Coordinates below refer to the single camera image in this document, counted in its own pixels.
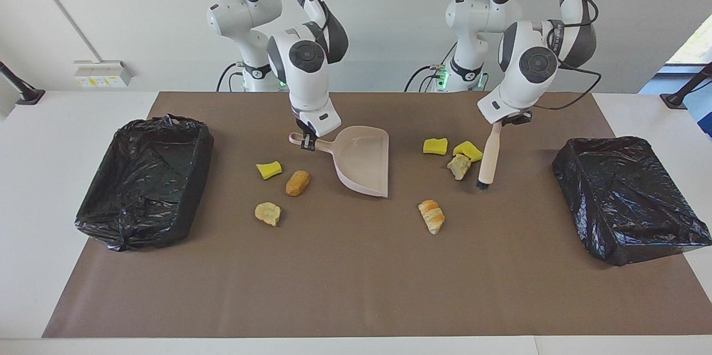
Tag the pale pink plastic dustpan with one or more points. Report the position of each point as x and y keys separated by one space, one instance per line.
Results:
x=361 y=160

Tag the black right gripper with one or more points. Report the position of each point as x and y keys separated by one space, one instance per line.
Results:
x=303 y=124

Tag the blue object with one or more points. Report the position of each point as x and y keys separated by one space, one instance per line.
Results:
x=705 y=118

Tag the black bag lined bin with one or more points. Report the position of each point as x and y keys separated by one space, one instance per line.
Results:
x=144 y=188
x=628 y=199

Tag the notched yellow sponge piece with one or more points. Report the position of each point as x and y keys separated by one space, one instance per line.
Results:
x=468 y=150

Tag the brown oval croquette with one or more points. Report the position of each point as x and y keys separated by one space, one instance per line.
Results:
x=297 y=183

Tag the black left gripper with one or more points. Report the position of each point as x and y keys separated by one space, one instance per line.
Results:
x=509 y=120

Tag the curved yellow sponge piece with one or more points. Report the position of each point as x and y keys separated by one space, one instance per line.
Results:
x=268 y=170

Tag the pale bread piece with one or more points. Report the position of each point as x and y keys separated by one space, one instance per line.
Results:
x=268 y=213

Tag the brown table mat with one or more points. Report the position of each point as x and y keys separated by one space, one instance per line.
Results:
x=356 y=299

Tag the pale whitish bread chunk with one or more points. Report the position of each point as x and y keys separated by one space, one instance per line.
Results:
x=459 y=167

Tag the white wall conduit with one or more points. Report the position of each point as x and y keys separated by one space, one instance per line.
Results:
x=61 y=7

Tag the yellow green-backed sponge piece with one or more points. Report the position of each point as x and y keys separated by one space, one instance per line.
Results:
x=435 y=147

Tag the white wall socket box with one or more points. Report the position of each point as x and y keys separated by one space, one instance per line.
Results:
x=103 y=74

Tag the beige black-bristle hand brush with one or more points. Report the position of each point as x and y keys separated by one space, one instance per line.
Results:
x=490 y=154

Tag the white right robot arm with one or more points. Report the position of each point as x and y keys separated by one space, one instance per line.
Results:
x=306 y=77

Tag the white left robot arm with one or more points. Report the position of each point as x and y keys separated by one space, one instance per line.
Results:
x=534 y=63

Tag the black clamp stand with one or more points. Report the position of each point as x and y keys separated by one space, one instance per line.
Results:
x=28 y=96
x=676 y=100

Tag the bright window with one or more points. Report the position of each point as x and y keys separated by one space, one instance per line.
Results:
x=695 y=46

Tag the striped croissant piece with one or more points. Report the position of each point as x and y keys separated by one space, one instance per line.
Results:
x=432 y=216

